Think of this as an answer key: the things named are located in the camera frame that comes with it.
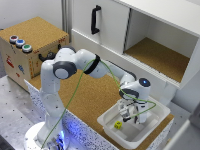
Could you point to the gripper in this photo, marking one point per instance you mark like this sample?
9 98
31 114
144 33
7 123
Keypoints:
133 109

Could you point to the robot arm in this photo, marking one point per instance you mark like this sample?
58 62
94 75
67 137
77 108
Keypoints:
53 83

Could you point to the yellow block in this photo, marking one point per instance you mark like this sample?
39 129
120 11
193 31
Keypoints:
117 125

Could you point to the white plastic box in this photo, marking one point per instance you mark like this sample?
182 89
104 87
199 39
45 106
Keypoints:
110 123

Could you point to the white cabinet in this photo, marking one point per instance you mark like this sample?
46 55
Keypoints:
160 40

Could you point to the white sliding door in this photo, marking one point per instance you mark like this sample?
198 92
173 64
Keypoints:
110 20

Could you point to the green button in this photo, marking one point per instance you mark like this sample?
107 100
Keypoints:
27 47

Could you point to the blue button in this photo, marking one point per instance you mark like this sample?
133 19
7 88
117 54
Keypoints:
20 42

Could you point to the red button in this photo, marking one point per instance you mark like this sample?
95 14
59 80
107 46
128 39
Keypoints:
14 39

